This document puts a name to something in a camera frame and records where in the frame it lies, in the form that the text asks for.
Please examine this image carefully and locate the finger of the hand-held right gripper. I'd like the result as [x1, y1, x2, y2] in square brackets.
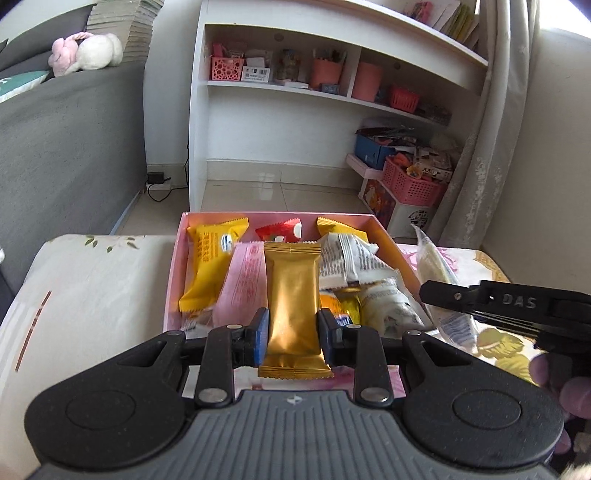
[420, 279, 591, 337]

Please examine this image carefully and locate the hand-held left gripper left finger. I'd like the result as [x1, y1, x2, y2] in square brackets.
[99, 307, 271, 408]

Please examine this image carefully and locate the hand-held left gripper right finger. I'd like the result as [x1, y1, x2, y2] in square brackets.
[318, 307, 490, 407]

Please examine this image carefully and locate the clear cake packet blue label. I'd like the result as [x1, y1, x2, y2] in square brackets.
[410, 224, 481, 352]

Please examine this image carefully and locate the small orange white packet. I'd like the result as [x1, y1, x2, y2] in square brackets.
[320, 290, 345, 319]

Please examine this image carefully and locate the yellow cracker packet blue label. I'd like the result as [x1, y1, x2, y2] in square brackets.
[339, 293, 365, 326]

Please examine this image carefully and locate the gold snack packet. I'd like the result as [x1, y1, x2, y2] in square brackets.
[257, 241, 334, 380]

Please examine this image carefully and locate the white snack packet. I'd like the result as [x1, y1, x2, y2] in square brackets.
[318, 233, 380, 288]
[360, 272, 435, 337]

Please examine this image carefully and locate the pink wafer packet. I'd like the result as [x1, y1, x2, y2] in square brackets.
[213, 242, 271, 328]

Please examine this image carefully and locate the yellow snack packet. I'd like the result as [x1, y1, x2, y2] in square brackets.
[179, 218, 250, 315]

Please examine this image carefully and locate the pink cardboard box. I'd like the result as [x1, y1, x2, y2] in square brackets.
[161, 211, 438, 400]

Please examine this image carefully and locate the red candy packet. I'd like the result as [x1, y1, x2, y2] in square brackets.
[255, 218, 304, 244]

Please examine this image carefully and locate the large orange-yellow snack packet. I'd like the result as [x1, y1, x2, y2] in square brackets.
[316, 217, 370, 245]

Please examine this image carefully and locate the person's right hand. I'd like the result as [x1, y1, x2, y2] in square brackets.
[527, 355, 591, 457]

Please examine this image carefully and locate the decorated white box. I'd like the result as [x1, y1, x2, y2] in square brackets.
[359, 178, 437, 238]

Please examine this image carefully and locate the pink laundry basket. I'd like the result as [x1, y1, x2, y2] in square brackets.
[381, 156, 448, 208]

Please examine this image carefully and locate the pink tray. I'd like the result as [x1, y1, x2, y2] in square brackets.
[346, 153, 385, 180]

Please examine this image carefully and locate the blue storage box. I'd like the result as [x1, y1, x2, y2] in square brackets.
[355, 131, 393, 169]

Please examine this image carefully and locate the floral printed cloth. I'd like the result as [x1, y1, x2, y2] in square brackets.
[0, 233, 561, 462]

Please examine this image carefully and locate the patterned sheer curtain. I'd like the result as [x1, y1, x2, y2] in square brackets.
[434, 0, 541, 250]

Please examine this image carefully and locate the small red basket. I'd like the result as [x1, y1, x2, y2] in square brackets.
[388, 84, 423, 114]

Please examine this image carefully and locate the white bookshelf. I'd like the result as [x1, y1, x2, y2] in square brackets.
[188, 0, 490, 213]

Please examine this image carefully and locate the white labelled box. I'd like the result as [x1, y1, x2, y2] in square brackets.
[242, 65, 272, 84]

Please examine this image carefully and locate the grey sofa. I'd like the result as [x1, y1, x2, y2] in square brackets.
[0, 4, 148, 287]

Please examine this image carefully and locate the pink perforated basket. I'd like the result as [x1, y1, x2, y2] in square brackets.
[211, 55, 245, 83]

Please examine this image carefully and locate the row of shelf books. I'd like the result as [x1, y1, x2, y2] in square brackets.
[402, 0, 481, 51]

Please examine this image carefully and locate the small shelf ornament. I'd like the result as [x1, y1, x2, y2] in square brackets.
[277, 48, 308, 86]

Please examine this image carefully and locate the pink white plush toy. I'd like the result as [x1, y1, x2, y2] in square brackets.
[50, 31, 124, 77]

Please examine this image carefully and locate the stack of books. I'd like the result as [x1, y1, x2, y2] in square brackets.
[87, 0, 166, 64]

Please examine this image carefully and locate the teal cushion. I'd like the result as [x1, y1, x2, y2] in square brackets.
[0, 70, 51, 103]

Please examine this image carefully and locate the black cable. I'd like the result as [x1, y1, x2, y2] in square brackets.
[148, 141, 191, 203]

